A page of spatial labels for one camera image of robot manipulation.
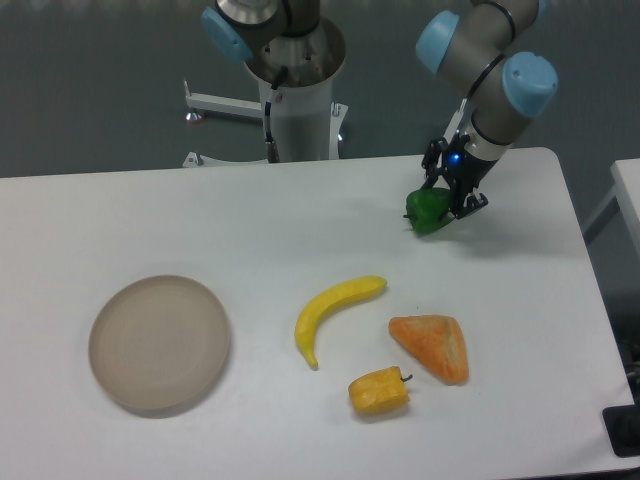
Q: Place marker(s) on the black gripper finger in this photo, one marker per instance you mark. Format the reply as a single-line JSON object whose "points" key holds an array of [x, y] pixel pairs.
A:
{"points": [[469, 205], [432, 162]]}

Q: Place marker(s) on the green toy pepper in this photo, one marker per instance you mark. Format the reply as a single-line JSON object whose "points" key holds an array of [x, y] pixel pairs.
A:
{"points": [[427, 210]]}

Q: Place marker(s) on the beige round plate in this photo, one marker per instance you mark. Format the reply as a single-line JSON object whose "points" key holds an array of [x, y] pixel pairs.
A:
{"points": [[159, 345]]}

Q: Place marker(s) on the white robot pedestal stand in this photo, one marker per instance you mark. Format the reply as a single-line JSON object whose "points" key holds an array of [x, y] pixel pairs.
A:
{"points": [[301, 120]]}

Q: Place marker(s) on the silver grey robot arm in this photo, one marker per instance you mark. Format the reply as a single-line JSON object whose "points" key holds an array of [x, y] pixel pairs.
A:
{"points": [[501, 94]]}

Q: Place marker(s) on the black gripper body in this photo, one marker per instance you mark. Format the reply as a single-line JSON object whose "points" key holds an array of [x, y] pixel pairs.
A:
{"points": [[464, 164]]}

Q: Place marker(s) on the yellow toy pepper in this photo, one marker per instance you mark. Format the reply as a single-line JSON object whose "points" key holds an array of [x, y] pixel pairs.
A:
{"points": [[380, 391]]}

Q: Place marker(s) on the yellow toy banana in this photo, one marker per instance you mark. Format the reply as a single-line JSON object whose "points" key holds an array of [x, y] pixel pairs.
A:
{"points": [[328, 302]]}

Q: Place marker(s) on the black device at table edge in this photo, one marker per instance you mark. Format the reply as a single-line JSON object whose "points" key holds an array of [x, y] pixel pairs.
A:
{"points": [[622, 425]]}

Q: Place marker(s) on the orange triangular toy bread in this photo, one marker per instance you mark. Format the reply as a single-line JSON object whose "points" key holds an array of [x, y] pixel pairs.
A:
{"points": [[436, 342]]}

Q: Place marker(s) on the white side table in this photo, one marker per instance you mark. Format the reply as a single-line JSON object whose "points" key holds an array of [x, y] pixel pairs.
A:
{"points": [[622, 197]]}

